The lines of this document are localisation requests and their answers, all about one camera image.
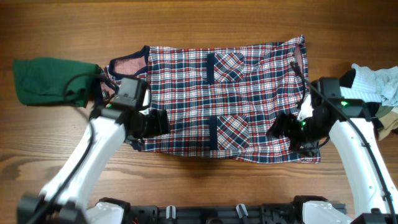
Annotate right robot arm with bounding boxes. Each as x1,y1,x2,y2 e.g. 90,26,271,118
267,78,397,223

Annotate green folded cloth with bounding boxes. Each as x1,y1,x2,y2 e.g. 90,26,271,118
13,57,101,107

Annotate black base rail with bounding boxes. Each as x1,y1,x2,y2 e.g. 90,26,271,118
86,196,348,224

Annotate olive tan garment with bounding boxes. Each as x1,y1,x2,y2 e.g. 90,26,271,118
376,106,397,141

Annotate plaid shorts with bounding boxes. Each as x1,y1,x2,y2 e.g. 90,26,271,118
96,35,321,164

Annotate light blue striped garment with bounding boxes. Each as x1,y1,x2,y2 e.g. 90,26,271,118
351,63,397,107

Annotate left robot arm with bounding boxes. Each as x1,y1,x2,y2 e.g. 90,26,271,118
17,78,169,223

